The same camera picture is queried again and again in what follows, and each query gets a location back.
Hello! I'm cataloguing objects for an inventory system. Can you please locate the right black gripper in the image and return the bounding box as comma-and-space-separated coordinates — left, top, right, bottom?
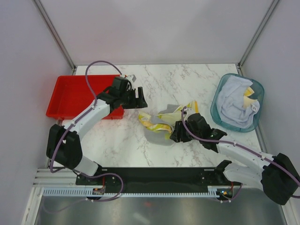
169, 120, 201, 143

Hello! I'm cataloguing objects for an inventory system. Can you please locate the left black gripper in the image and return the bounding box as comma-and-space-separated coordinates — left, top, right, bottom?
120, 88, 147, 110

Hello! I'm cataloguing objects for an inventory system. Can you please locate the yellow green patterned towel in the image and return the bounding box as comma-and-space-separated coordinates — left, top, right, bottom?
137, 100, 199, 139

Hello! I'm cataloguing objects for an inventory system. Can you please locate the grey towel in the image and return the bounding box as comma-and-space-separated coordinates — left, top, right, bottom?
142, 103, 182, 146

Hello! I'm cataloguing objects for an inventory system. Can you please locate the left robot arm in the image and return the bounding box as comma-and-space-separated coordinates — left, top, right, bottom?
46, 76, 148, 185

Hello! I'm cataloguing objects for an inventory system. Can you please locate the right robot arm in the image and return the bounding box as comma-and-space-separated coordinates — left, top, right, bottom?
170, 108, 300, 205

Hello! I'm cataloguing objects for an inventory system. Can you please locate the light blue towel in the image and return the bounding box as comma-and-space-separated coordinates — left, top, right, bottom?
216, 75, 260, 129

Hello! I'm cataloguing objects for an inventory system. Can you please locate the red plastic tray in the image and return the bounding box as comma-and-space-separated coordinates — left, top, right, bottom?
46, 75, 124, 120

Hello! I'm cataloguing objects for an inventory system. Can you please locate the yellow towel in basket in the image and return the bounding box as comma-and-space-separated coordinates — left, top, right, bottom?
242, 87, 257, 109

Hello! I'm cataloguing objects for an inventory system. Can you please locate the teal plastic basket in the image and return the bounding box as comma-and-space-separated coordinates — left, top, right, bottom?
210, 73, 264, 133

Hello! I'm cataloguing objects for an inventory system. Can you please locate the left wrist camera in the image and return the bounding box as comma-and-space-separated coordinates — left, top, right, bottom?
121, 75, 136, 83

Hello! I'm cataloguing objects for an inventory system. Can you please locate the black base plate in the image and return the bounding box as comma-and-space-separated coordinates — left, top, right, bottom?
76, 167, 240, 193

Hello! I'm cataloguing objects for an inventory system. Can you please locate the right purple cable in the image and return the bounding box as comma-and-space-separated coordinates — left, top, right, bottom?
180, 106, 300, 199

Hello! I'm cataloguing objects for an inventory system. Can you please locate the purple cable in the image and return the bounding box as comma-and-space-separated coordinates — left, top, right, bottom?
180, 106, 300, 199
43, 60, 128, 214

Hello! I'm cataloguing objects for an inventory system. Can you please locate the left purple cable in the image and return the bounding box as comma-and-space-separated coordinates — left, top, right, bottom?
43, 60, 128, 214

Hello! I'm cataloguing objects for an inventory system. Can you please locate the aluminium rail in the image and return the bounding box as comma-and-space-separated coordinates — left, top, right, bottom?
31, 167, 82, 187

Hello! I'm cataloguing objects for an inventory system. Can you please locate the left aluminium frame post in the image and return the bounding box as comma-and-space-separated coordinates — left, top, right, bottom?
32, 0, 77, 74

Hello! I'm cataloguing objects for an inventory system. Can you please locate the aluminium frame post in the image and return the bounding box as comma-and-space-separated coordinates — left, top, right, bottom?
236, 0, 281, 73
32, 0, 77, 74

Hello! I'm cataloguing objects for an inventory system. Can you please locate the white slotted cable duct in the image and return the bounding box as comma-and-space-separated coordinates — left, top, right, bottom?
42, 186, 229, 198

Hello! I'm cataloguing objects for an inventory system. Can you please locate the right aluminium frame post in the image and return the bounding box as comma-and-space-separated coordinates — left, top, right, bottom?
236, 0, 281, 73

